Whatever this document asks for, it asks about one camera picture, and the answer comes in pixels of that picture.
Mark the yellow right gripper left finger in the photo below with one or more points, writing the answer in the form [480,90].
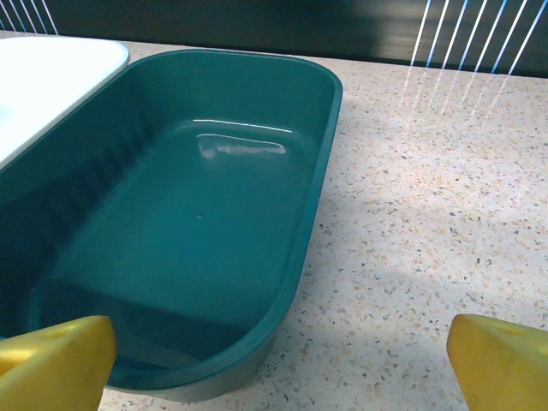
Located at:
[55,368]

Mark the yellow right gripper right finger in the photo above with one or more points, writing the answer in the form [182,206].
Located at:
[505,368]

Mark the white plastic bin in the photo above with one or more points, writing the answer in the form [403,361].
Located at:
[47,81]

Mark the teal plastic bin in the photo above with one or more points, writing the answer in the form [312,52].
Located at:
[180,222]

